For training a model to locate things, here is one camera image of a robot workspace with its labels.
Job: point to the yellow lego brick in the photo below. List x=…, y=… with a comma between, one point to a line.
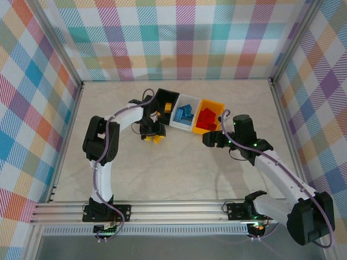
x=157, y=139
x=168, y=107

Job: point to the red lego brick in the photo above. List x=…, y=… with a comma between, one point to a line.
x=208, y=112
x=202, y=119
x=212, y=120
x=212, y=127
x=202, y=125

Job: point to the black plastic bin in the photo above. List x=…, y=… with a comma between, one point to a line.
x=164, y=98

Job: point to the aluminium frame post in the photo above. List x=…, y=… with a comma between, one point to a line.
x=61, y=46
x=294, y=40

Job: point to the white plastic bin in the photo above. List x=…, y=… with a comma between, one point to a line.
x=180, y=126

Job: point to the small black electronics board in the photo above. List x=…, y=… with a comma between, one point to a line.
x=256, y=228
x=104, y=230

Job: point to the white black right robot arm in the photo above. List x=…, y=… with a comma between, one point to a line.
x=282, y=178

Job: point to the aluminium side rail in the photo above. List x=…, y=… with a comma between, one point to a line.
x=280, y=108
x=70, y=122

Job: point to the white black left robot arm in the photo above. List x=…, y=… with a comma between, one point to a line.
x=103, y=178

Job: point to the yellow plastic bin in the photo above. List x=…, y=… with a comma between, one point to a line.
x=211, y=104

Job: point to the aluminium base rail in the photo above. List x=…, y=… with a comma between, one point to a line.
x=176, y=210

